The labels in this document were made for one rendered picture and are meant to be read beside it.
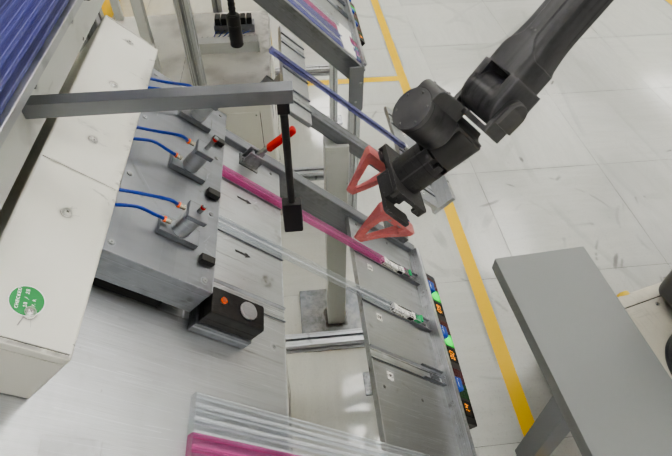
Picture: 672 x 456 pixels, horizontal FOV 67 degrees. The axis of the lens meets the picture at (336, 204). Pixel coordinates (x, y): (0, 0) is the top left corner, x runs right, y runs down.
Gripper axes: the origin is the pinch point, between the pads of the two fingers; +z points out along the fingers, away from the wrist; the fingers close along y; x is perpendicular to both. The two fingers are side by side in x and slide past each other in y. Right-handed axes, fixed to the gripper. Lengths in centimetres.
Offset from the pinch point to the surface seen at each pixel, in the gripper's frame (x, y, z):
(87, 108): -38.5, 12.0, -0.3
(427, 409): 28.6, 17.8, 13.1
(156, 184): -26.5, 5.5, 9.3
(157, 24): -12, -157, 75
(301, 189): 3.6, -18.9, 14.3
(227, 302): -14.6, 16.6, 10.2
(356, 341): 57, -21, 48
